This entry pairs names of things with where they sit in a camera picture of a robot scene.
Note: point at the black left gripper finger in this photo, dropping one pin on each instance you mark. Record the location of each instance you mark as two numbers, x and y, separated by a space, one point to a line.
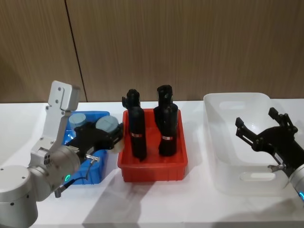
114 145
117 134

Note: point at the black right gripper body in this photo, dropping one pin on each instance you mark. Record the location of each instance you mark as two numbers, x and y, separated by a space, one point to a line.
278 140

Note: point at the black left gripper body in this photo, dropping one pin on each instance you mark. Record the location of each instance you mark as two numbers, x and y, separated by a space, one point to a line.
92 140

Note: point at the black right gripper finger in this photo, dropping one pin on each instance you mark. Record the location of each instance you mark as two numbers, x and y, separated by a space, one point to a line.
245 133
283 120

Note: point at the small cream item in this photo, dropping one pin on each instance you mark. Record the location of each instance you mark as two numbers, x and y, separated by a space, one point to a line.
119 148

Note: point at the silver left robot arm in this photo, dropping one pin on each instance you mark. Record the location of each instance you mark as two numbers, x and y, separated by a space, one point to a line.
14 190

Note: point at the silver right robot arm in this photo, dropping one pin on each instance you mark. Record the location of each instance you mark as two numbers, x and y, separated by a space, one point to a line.
298 180

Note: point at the grey round capped item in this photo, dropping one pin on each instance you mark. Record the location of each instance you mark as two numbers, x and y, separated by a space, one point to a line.
77 120
108 124

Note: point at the black rolled item red band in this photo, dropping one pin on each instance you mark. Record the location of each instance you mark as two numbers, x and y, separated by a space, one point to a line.
167 133
137 133

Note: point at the white translucent plastic bin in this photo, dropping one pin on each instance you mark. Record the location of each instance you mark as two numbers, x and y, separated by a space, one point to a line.
242 154

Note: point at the blue plastic bin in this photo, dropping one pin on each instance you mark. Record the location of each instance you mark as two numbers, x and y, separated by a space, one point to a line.
97 171

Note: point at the red plastic bin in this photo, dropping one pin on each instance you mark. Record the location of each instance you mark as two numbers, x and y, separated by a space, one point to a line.
152 169

